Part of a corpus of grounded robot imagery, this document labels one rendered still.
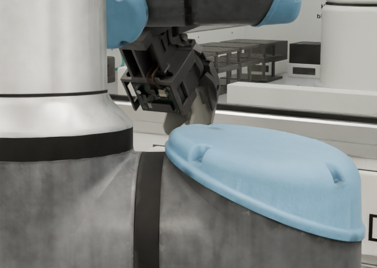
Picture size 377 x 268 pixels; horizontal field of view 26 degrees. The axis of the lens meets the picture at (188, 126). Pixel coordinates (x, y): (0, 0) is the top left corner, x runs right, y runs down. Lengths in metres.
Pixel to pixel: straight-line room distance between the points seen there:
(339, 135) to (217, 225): 0.67
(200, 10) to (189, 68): 0.20
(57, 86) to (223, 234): 0.12
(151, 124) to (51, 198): 0.79
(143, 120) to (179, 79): 0.32
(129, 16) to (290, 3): 0.15
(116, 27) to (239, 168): 0.35
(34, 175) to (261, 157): 0.12
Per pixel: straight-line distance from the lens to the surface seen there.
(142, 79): 0.94
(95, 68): 0.48
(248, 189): 0.44
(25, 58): 0.46
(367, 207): 1.10
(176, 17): 0.77
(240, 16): 0.77
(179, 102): 0.94
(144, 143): 1.25
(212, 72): 0.99
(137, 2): 0.75
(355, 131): 1.10
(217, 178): 0.44
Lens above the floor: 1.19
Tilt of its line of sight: 11 degrees down
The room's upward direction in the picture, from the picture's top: straight up
